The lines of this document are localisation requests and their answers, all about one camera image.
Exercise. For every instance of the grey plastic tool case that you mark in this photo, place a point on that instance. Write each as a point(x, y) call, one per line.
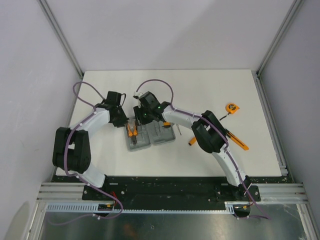
point(151, 134)

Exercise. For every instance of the orange handle pliers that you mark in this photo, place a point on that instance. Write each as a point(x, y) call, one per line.
point(132, 131)

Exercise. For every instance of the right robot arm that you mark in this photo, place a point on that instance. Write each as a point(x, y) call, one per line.
point(207, 130)

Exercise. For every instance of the orange black utility knife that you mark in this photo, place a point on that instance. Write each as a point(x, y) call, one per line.
point(236, 140)

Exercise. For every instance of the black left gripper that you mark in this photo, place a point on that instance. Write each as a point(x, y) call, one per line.
point(123, 120)

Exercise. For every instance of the orange tape measure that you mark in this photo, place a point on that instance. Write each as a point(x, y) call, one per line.
point(231, 108)

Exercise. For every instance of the orange handle thick screwdriver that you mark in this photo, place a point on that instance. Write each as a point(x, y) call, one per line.
point(192, 141)

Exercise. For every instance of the grey slotted cable duct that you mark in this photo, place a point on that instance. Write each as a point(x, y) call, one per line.
point(68, 207)

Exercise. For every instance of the orange hex key holder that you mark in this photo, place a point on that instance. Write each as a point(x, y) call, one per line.
point(167, 125)

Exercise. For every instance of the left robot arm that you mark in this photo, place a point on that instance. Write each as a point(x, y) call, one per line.
point(72, 150)

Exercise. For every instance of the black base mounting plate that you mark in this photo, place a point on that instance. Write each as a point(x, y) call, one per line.
point(213, 188)

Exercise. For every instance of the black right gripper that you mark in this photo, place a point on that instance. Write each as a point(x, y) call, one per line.
point(140, 120)

